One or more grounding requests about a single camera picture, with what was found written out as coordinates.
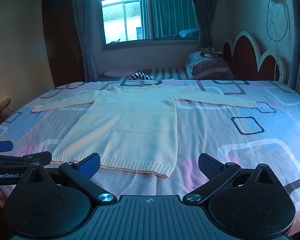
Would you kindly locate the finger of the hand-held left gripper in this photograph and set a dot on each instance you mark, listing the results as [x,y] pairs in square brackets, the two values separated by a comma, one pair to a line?
[27,158]
[1,146]

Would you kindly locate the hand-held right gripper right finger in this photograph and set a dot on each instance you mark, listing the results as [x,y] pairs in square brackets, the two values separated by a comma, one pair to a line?
[209,165]

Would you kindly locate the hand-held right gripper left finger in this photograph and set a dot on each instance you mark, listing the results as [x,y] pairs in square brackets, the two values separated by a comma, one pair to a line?
[90,167]

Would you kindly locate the cream knit sweater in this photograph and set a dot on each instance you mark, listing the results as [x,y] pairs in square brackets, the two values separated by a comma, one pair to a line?
[130,127]

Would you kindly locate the pink pillow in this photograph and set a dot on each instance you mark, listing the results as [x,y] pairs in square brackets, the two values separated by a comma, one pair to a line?
[117,73]

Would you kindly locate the striped pillow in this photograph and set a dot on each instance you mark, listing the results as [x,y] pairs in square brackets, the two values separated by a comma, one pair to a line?
[207,65]

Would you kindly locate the black white striped cloth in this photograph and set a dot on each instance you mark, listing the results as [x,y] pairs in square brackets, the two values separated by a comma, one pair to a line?
[142,76]

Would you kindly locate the red white scalloped headboard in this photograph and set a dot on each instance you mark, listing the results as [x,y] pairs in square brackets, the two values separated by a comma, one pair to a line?
[254,55]

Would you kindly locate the dark wooden wardrobe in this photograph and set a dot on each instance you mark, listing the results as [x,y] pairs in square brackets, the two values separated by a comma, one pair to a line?
[61,42]

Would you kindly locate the window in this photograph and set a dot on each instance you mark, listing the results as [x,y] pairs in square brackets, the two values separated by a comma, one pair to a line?
[147,12]

